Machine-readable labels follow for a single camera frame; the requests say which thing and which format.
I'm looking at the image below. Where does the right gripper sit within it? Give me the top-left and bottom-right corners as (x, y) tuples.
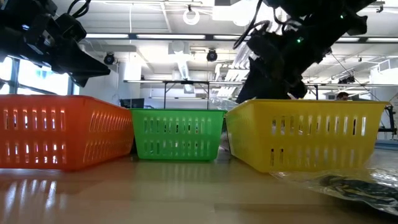
(236, 29), (332, 104)

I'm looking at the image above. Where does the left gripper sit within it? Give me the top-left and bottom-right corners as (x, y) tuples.
(0, 12), (111, 88)

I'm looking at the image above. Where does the yellow slotted plastic basket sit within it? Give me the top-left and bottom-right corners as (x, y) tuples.
(225, 98), (390, 174)

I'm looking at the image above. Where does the orange slotted plastic basket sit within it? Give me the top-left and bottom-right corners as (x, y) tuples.
(0, 94), (135, 172)

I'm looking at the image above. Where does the long ceiling light strip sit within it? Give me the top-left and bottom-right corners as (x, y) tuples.
(84, 33), (398, 43)

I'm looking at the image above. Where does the green slotted plastic basket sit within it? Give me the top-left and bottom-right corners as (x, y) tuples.
(129, 108), (227, 162)

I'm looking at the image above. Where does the clear bag of black ties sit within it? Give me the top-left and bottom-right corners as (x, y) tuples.
(269, 167), (398, 217)

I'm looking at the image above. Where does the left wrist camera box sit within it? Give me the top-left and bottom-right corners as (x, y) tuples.
(55, 14), (88, 43)

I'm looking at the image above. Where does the black metal rack frame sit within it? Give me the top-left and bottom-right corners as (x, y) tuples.
(163, 80), (211, 110)

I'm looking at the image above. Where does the white ventilation duct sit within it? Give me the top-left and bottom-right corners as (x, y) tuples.
(167, 40), (195, 80)

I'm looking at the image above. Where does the white ceiling ring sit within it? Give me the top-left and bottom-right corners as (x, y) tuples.
(182, 7), (201, 26)

